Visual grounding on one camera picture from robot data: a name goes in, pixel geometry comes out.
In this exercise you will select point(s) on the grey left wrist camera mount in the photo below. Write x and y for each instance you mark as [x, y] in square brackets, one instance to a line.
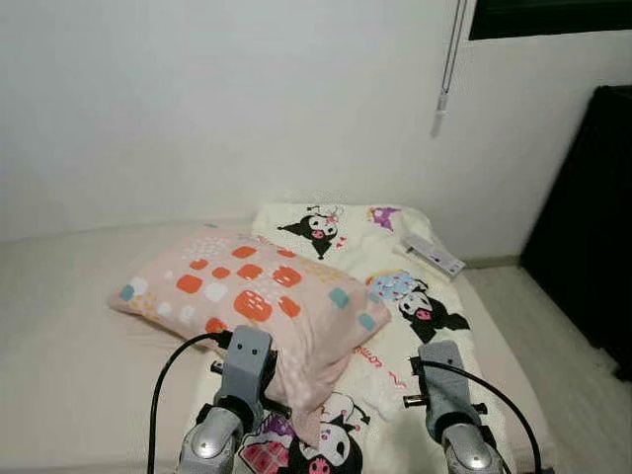
[247, 360]

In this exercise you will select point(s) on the cream cartoon print blanket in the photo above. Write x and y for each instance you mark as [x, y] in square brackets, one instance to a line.
[464, 365]

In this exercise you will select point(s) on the white blind wand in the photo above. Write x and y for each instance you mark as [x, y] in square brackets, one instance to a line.
[449, 59]

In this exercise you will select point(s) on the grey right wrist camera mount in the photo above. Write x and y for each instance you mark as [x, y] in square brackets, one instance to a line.
[444, 385]

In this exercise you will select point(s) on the black wardrobe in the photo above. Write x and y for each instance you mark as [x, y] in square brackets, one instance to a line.
[592, 247]

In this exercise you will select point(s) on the pink pillow with orange patches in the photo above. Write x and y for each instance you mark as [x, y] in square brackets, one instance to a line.
[257, 296]

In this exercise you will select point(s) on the dark window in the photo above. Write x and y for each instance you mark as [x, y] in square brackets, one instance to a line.
[553, 15]

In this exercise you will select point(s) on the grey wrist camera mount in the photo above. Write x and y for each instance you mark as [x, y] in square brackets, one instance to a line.
[247, 360]
[444, 385]

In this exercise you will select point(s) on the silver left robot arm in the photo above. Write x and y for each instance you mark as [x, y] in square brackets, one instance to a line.
[209, 444]

